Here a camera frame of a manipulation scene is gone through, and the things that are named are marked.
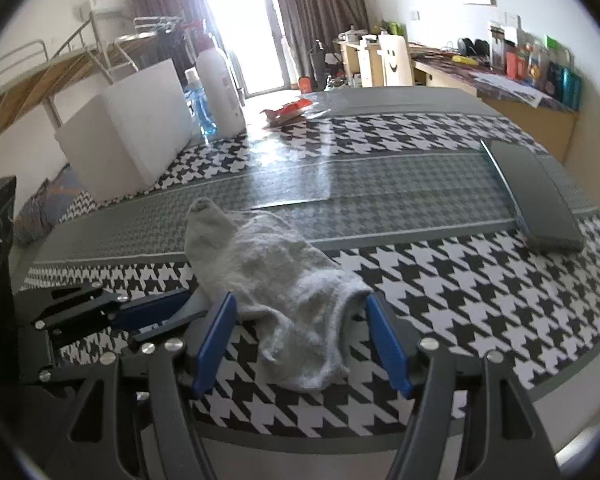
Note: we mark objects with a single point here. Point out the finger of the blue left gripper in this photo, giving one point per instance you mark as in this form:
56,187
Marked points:
149,310

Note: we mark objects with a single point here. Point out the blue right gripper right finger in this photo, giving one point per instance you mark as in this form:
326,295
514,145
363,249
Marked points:
395,340

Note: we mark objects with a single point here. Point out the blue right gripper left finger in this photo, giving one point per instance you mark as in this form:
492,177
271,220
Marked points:
209,353

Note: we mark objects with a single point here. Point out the grey sock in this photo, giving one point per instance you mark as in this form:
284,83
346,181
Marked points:
300,301

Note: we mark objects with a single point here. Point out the blue orange quilt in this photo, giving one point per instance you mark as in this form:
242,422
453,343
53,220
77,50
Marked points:
43,210

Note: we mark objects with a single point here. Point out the houndstooth table cloth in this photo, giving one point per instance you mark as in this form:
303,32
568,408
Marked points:
407,200

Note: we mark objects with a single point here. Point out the white styrofoam box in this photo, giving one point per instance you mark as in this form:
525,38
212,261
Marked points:
124,139

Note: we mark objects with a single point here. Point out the dark grey smartphone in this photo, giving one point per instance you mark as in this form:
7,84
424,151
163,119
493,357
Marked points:
542,214

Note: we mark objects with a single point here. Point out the blue liquid spray bottle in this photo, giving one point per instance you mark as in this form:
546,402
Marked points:
198,103

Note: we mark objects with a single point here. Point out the white pump lotion bottle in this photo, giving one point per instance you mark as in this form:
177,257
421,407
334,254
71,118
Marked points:
222,96

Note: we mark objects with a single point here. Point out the metal bunk bed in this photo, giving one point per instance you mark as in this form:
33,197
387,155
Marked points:
31,75

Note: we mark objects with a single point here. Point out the red snack wrapper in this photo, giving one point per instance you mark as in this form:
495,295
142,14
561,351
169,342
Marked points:
288,112

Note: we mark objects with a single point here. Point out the orange box on floor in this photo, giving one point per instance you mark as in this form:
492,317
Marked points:
305,85

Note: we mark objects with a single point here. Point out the wooden smiley face chair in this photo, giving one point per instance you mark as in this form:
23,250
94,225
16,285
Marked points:
396,61

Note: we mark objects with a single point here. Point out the wooden desk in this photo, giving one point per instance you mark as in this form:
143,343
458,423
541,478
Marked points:
548,121

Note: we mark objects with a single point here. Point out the white air conditioner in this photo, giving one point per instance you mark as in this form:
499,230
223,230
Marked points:
103,9

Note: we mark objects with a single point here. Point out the teal bottles on desk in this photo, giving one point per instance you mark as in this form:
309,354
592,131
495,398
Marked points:
564,85

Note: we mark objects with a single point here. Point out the brown left curtain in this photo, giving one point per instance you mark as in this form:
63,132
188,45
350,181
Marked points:
172,44

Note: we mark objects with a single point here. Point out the brown curtain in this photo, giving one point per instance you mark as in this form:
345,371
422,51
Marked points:
172,44
306,21

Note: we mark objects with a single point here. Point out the brown right curtain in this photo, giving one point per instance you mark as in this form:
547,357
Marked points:
306,21

